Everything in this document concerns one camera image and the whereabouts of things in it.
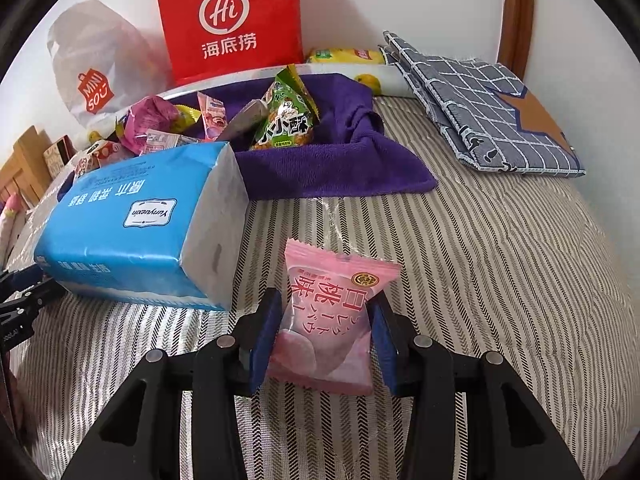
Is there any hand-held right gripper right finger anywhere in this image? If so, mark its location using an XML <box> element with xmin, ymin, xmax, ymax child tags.
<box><xmin>371</xmin><ymin>292</ymin><xmax>583</xmax><ymax>480</ymax></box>

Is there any grey snack packet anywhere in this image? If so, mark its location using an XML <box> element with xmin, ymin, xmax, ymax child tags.
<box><xmin>216</xmin><ymin>99</ymin><xmax>271</xmax><ymax>142</ymax></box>

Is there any blue tissue pack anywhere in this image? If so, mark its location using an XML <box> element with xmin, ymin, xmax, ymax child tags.
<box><xmin>34</xmin><ymin>141</ymin><xmax>250</xmax><ymax>312</ymax></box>

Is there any wooden door frame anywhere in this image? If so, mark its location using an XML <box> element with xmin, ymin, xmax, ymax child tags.
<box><xmin>497</xmin><ymin>0</ymin><xmax>536</xmax><ymax>68</ymax></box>

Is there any yellow snack bag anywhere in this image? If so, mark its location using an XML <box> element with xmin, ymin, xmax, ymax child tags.
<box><xmin>306</xmin><ymin>47</ymin><xmax>388</xmax><ymax>66</ymax></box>

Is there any grey plaid star cloth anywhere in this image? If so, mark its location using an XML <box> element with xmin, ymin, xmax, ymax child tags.
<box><xmin>379</xmin><ymin>30</ymin><xmax>587</xmax><ymax>177</ymax></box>

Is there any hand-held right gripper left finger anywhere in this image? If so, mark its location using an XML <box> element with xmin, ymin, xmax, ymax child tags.
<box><xmin>60</xmin><ymin>287</ymin><xmax>283</xmax><ymax>480</ymax></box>

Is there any magenta snack packet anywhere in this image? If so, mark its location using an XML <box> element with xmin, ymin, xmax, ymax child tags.
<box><xmin>116</xmin><ymin>95</ymin><xmax>182</xmax><ymax>155</ymax></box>

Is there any pale pink peach snack packet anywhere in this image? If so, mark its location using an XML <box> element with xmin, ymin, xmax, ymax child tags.
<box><xmin>265</xmin><ymin>238</ymin><xmax>402</xmax><ymax>396</ymax></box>

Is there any green triangular snack packet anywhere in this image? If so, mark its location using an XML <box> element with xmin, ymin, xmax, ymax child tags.
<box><xmin>249</xmin><ymin>64</ymin><xmax>321</xmax><ymax>152</ymax></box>

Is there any fruit print white roll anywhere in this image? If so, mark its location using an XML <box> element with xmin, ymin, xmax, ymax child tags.
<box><xmin>85</xmin><ymin>62</ymin><xmax>416</xmax><ymax>151</ymax></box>

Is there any white plastic bag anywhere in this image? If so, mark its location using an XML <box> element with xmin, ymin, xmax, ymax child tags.
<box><xmin>46</xmin><ymin>0</ymin><xmax>173</xmax><ymax>131</ymax></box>

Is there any red paper bag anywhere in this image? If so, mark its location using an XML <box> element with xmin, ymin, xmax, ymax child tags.
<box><xmin>155</xmin><ymin>0</ymin><xmax>305</xmax><ymax>87</ymax></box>

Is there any purple towel lined tray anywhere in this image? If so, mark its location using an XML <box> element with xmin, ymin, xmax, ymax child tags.
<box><xmin>177</xmin><ymin>74</ymin><xmax>438</xmax><ymax>202</ymax></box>

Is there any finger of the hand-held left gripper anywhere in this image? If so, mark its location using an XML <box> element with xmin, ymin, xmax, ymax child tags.
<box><xmin>0</xmin><ymin>266</ymin><xmax>45</xmax><ymax>295</ymax></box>
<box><xmin>0</xmin><ymin>282</ymin><xmax>67</xmax><ymax>317</ymax></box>

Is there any pink purple plush toy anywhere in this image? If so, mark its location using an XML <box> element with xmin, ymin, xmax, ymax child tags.
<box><xmin>0</xmin><ymin>195</ymin><xmax>21</xmax><ymax>261</ymax></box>

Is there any patterned brown box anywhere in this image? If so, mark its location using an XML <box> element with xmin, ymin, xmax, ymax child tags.
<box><xmin>42</xmin><ymin>135</ymin><xmax>76</xmax><ymax>178</ymax></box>

